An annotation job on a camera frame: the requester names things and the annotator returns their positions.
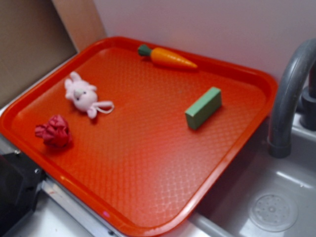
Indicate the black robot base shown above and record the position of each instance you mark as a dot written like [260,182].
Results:
[20,184]

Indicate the green rectangular block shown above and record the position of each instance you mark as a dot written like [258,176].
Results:
[203,108]

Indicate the orange plastic tray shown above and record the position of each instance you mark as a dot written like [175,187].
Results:
[140,167]

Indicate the orange toy carrot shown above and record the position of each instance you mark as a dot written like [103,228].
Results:
[166,58]

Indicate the pink plush bunny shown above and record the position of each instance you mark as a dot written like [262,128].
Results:
[84,96]

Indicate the crumpled red cloth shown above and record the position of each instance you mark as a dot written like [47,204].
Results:
[55,133]

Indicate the grey toy faucet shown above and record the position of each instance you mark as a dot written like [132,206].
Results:
[296,91]

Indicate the grey toy sink basin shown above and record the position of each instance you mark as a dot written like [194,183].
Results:
[262,196]

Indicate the brown cardboard panel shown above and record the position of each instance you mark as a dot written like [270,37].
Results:
[36,36]

